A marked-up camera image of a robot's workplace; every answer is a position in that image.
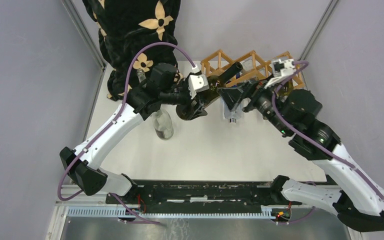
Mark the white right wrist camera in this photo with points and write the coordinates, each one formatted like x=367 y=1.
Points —
x=281 y=69

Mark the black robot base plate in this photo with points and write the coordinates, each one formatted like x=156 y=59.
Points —
x=203 y=197

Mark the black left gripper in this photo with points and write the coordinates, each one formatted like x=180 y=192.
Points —
x=192 y=113

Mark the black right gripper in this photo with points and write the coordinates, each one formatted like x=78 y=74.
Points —
x=232 y=96

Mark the blue square glass bottle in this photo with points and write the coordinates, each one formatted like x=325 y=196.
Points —
x=234 y=115

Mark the wooden lattice wine rack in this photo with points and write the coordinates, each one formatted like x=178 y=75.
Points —
x=253 y=66

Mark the green wine bottle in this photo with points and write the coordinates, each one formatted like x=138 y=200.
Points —
x=286 y=89
x=216 y=82

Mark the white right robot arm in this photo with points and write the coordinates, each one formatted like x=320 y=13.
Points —
x=358 y=202

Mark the clear bottle with dark label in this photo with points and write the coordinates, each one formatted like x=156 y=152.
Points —
x=142 y=78

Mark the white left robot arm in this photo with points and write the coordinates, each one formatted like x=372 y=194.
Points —
x=82 y=164

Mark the white slotted cable duct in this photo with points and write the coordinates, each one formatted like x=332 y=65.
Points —
x=121 y=213

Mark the black floral plush blanket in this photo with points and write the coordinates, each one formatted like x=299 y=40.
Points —
x=127 y=26

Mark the clear bottle with black label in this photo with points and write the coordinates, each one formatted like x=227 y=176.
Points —
x=163 y=124

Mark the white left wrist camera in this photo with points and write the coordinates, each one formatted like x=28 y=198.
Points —
x=197 y=84

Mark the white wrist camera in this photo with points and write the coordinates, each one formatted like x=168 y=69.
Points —
x=281 y=69
x=197 y=84

